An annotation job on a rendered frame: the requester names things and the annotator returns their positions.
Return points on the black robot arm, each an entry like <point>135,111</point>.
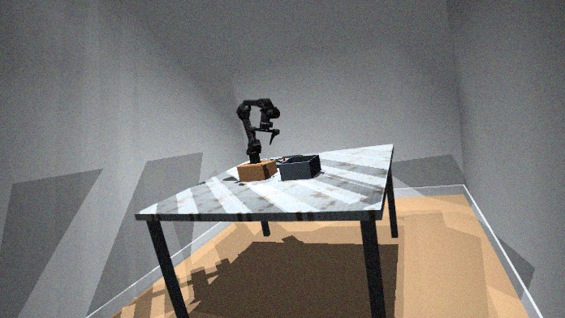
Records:
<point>267,111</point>

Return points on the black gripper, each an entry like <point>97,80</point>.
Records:
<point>252,129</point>

